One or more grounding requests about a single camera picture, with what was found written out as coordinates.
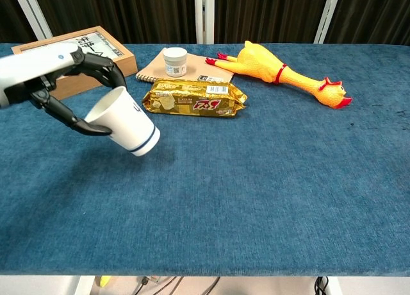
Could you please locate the small white jar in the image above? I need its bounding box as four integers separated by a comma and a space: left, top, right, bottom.
162, 47, 188, 78

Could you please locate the white paper cup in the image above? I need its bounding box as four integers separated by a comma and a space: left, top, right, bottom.
83, 85, 161, 157

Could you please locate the brown spiral notebook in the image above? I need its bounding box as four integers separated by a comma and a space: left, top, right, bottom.
135, 47, 236, 84

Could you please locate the black floor cable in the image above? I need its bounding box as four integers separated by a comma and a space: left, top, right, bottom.
133, 275, 222, 295
315, 275, 331, 295

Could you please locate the yellow rubber chicken toy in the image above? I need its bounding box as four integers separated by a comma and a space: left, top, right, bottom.
206, 40, 353, 110

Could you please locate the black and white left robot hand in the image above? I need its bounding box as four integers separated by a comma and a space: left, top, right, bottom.
0, 42, 127, 137

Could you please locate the blue table cloth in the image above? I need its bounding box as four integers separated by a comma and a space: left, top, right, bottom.
0, 43, 410, 276

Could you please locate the white partition post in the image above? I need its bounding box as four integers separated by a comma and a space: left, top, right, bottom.
194, 0, 215, 45
11, 0, 54, 41
313, 0, 343, 45

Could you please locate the gold snack packet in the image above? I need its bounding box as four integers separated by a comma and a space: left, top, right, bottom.
142, 78, 249, 118

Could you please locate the wooden shadow box frame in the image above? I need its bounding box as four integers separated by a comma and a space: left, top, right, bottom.
11, 26, 138, 100

